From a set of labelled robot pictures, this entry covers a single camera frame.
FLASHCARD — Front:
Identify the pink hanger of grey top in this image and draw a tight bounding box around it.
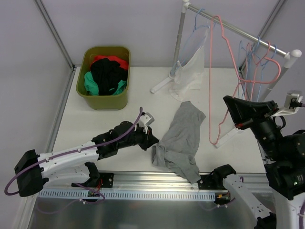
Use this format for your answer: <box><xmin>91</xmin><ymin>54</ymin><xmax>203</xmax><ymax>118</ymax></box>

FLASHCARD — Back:
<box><xmin>208</xmin><ymin>15</ymin><xmax>241</xmax><ymax>146</ymax></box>

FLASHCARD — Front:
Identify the grey tank top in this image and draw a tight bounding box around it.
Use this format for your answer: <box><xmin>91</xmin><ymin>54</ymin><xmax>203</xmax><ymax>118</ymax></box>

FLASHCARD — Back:
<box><xmin>152</xmin><ymin>101</ymin><xmax>206</xmax><ymax>184</ymax></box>

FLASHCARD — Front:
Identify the white tank top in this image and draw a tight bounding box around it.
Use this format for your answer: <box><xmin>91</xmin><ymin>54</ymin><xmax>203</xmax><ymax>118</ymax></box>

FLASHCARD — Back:
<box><xmin>168</xmin><ymin>26</ymin><xmax>210</xmax><ymax>102</ymax></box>

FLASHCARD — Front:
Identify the blue hanger of black top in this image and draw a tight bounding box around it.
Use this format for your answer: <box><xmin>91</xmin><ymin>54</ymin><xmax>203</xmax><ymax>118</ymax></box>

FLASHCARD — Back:
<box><xmin>238</xmin><ymin>41</ymin><xmax>253</xmax><ymax>101</ymax></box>

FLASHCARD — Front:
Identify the green tank top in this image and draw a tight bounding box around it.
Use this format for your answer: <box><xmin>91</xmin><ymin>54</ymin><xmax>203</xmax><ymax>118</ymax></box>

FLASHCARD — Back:
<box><xmin>84</xmin><ymin>72</ymin><xmax>127</xmax><ymax>96</ymax></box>

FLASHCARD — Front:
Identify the black tank top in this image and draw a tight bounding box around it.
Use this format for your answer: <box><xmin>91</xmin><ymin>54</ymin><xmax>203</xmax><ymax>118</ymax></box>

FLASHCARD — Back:
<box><xmin>91</xmin><ymin>58</ymin><xmax>128</xmax><ymax>96</ymax></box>

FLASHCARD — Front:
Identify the red tank top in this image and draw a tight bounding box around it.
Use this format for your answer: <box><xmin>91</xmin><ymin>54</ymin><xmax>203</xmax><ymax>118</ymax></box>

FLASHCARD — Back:
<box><xmin>91</xmin><ymin>55</ymin><xmax>129</xmax><ymax>70</ymax></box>

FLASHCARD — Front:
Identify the blue hanger of white top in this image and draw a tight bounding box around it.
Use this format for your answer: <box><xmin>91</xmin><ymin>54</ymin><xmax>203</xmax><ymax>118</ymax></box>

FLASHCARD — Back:
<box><xmin>170</xmin><ymin>8</ymin><xmax>210</xmax><ymax>77</ymax></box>

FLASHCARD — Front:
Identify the blue hanger of green top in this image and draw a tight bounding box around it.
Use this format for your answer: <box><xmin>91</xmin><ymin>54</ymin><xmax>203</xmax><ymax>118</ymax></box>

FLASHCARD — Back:
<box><xmin>253</xmin><ymin>45</ymin><xmax>277</xmax><ymax>102</ymax></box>

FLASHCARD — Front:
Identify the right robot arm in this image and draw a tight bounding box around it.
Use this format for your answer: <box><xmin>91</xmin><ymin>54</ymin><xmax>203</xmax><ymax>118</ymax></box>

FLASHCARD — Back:
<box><xmin>206</xmin><ymin>95</ymin><xmax>305</xmax><ymax>229</ymax></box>

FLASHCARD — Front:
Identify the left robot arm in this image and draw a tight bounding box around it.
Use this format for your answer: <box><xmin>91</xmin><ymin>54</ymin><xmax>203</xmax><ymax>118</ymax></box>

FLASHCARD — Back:
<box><xmin>14</xmin><ymin>121</ymin><xmax>159</xmax><ymax>197</ymax></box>

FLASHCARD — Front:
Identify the white metal clothes rack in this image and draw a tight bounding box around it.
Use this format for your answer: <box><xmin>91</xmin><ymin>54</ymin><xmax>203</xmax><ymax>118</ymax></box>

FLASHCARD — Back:
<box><xmin>149</xmin><ymin>0</ymin><xmax>302</xmax><ymax>148</ymax></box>

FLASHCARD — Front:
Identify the olive green plastic basket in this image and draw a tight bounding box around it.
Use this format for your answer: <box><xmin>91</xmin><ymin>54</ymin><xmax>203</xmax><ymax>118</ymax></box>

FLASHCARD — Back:
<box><xmin>76</xmin><ymin>45</ymin><xmax>131</xmax><ymax>110</ymax></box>

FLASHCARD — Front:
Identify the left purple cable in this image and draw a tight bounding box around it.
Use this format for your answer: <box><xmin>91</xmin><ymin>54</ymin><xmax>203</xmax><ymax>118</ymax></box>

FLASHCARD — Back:
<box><xmin>4</xmin><ymin>106</ymin><xmax>143</xmax><ymax>197</ymax></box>

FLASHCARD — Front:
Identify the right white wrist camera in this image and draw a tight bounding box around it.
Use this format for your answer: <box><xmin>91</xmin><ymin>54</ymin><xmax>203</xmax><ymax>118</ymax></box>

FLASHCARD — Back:
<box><xmin>272</xmin><ymin>90</ymin><xmax>305</xmax><ymax>117</ymax></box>

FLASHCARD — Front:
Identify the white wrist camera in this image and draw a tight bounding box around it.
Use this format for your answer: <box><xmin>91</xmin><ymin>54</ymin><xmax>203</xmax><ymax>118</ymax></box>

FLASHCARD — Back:
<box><xmin>272</xmin><ymin>90</ymin><xmax>305</xmax><ymax>117</ymax></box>
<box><xmin>138</xmin><ymin>113</ymin><xmax>154</xmax><ymax>133</ymax></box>

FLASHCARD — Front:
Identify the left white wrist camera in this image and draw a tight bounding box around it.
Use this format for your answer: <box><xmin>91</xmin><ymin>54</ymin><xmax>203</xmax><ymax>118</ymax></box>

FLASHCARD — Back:
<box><xmin>138</xmin><ymin>113</ymin><xmax>154</xmax><ymax>133</ymax></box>

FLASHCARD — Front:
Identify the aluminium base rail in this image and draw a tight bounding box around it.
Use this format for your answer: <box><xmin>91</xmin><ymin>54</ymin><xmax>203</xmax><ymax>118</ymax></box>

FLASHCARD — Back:
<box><xmin>42</xmin><ymin>169</ymin><xmax>270</xmax><ymax>193</ymax></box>

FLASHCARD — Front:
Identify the white slotted cable duct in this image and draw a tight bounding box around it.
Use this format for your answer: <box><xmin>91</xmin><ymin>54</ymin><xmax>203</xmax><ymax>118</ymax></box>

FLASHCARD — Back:
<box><xmin>39</xmin><ymin>189</ymin><xmax>216</xmax><ymax>202</ymax></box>

